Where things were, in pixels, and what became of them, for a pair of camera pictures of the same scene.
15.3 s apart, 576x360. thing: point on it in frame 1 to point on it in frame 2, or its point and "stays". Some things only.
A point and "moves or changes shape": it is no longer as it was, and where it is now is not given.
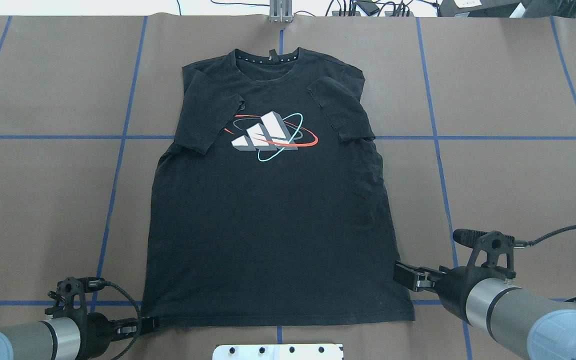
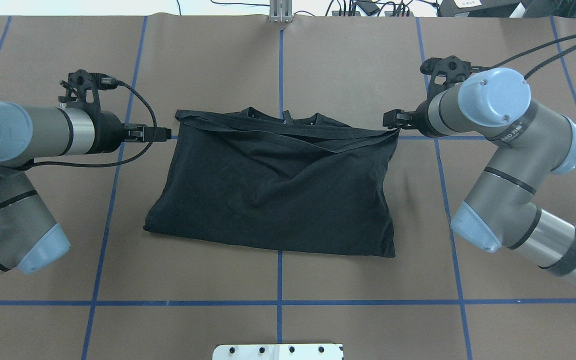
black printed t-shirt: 269,209 moves or changes shape
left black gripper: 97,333 to 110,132
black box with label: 488,9 stays
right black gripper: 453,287 to 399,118
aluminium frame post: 281,11 stays
